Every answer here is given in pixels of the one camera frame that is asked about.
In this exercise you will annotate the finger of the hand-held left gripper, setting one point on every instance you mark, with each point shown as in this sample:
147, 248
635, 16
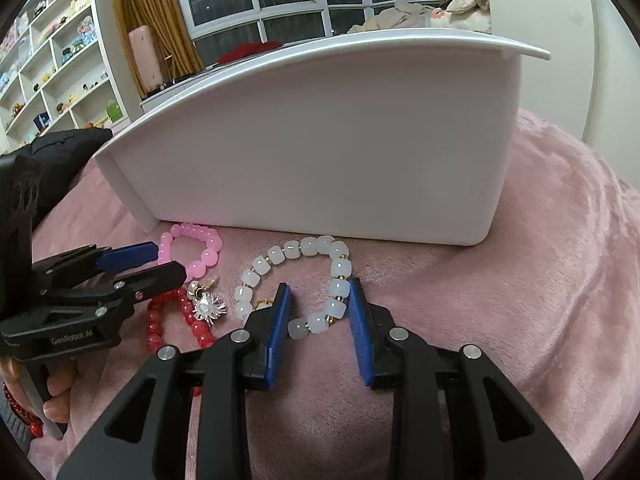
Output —
150, 277
127, 256

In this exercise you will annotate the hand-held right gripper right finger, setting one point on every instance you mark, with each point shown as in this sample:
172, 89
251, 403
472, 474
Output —
362, 335

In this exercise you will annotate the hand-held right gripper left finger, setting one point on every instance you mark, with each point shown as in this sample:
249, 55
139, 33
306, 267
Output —
277, 335

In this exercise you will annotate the white storage box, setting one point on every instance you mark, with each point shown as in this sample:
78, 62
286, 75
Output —
325, 160

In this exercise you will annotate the person's left hand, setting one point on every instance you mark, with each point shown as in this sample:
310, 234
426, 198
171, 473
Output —
57, 400

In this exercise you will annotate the gold earring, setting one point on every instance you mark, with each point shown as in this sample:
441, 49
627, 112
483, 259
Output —
202, 285

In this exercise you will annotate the silver spiky brooch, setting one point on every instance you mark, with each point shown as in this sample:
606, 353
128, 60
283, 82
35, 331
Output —
207, 307

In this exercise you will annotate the black cloth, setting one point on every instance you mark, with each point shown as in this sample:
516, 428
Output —
65, 150

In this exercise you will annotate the blue box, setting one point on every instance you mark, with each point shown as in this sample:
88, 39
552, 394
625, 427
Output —
41, 121

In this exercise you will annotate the green gift bag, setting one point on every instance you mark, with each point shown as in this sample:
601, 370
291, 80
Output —
114, 111

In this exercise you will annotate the pink plush blanket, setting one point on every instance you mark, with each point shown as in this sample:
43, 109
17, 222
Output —
525, 260

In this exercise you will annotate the white shelf unit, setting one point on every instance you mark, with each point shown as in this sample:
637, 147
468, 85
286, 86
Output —
97, 35

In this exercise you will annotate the pink suitcase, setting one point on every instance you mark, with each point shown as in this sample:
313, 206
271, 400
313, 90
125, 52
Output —
146, 60

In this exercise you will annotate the red cloth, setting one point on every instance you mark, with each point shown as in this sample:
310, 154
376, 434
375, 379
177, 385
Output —
247, 52

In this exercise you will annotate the beige cloth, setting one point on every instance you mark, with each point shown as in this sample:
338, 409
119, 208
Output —
395, 17

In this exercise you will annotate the beige plush toy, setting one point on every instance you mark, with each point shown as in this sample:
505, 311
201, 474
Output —
470, 2

